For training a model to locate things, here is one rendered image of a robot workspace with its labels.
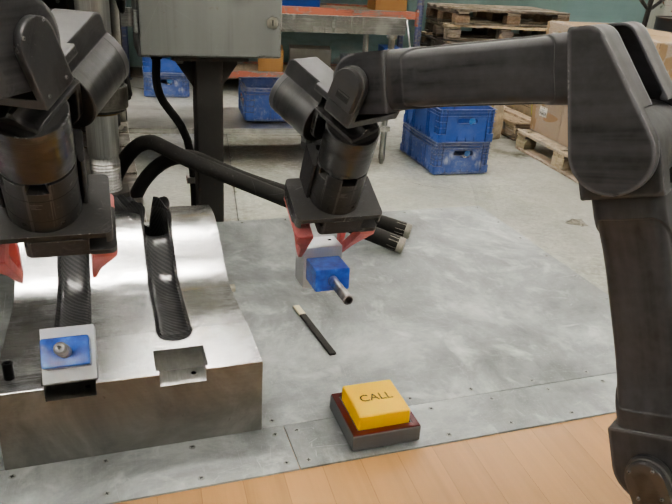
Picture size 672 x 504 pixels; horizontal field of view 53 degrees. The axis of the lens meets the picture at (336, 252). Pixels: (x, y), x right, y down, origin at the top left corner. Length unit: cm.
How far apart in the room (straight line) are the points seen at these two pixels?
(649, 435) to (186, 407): 44
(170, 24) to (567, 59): 106
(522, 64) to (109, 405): 50
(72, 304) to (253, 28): 81
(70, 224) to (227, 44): 96
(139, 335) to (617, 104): 53
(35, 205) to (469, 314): 68
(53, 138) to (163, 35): 98
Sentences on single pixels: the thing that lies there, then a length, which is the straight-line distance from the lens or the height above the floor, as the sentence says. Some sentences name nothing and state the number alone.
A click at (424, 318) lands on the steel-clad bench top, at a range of 102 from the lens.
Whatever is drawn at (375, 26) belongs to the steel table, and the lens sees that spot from 437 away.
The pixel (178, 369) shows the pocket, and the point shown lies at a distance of 77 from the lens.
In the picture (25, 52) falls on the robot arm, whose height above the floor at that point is 122.
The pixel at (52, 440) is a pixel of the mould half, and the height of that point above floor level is 83.
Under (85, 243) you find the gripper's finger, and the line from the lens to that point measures 59.
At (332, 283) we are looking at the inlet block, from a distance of 79.
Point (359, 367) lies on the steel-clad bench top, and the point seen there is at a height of 80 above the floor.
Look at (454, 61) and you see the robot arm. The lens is 61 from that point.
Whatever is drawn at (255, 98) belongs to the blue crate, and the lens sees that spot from 448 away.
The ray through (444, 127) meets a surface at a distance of 442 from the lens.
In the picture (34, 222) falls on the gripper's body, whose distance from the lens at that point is 58.
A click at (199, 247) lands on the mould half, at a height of 91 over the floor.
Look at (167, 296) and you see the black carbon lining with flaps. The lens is 89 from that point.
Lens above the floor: 129
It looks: 24 degrees down
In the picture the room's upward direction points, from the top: 4 degrees clockwise
